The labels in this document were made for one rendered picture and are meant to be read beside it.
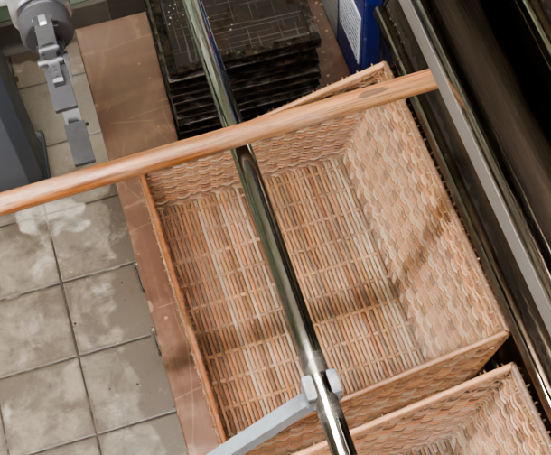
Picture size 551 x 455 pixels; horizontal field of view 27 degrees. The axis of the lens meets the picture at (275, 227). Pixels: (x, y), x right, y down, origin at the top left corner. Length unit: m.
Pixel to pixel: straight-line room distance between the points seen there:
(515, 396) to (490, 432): 0.11
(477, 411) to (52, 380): 1.17
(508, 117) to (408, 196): 0.72
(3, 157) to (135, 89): 0.53
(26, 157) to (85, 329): 0.44
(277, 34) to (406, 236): 0.43
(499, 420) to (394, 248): 0.42
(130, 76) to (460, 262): 0.85
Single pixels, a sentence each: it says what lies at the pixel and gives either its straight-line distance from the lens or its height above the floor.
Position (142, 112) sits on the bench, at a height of 0.58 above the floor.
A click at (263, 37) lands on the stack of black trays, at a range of 2.08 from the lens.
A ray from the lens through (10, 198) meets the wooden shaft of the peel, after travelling 1.51.
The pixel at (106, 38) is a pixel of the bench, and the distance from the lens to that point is 2.43.
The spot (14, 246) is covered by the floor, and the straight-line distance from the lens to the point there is 2.88.
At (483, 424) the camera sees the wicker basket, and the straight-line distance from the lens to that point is 1.88.
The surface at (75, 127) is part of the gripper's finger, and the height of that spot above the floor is 1.12.
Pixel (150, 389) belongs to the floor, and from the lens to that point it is 2.66.
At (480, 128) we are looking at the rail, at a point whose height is 1.44.
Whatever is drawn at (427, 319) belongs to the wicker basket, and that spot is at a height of 0.64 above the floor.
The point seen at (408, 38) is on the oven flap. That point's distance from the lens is 1.91.
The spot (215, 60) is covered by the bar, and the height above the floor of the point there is 1.17.
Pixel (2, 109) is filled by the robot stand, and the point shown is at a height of 0.39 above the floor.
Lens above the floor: 2.47
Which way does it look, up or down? 62 degrees down
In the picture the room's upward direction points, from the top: 4 degrees counter-clockwise
